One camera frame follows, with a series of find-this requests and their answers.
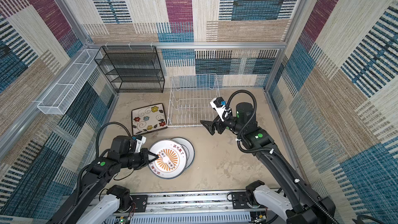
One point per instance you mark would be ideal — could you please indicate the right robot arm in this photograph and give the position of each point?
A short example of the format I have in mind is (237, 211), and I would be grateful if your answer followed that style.
(300, 204)

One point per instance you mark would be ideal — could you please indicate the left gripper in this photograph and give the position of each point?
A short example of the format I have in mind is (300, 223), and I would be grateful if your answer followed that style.
(144, 153)

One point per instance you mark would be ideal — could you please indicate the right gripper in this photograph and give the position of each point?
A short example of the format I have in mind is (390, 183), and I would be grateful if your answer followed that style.
(218, 125)

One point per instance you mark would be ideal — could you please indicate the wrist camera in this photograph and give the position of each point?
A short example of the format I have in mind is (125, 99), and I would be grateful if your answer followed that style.
(137, 142)
(221, 107)

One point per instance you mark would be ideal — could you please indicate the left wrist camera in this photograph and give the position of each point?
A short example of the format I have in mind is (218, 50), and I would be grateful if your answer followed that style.
(137, 142)

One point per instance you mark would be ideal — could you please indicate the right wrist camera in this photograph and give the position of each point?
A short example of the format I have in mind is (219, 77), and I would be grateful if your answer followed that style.
(221, 107)

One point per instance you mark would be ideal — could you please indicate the black wire shelf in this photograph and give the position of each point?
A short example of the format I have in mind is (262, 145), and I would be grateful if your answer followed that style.
(131, 68)

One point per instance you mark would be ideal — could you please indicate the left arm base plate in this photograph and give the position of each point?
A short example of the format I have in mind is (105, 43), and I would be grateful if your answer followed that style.
(138, 204)

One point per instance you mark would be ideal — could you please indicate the white wire dish rack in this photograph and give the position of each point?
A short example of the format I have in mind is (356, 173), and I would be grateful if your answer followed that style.
(190, 98)

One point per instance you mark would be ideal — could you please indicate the white mesh wall basket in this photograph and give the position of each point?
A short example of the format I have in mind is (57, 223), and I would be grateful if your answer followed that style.
(61, 96)

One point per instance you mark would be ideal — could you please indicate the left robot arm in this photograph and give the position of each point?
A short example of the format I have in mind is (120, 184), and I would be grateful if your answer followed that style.
(95, 176)

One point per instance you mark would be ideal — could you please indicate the white round plate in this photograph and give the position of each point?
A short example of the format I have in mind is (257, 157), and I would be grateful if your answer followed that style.
(172, 159)
(188, 147)

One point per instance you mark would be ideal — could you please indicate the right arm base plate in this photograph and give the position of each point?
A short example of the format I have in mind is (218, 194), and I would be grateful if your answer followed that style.
(239, 200)

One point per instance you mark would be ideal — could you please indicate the aluminium mounting rail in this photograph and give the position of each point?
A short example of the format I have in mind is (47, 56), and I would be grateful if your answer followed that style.
(167, 207)

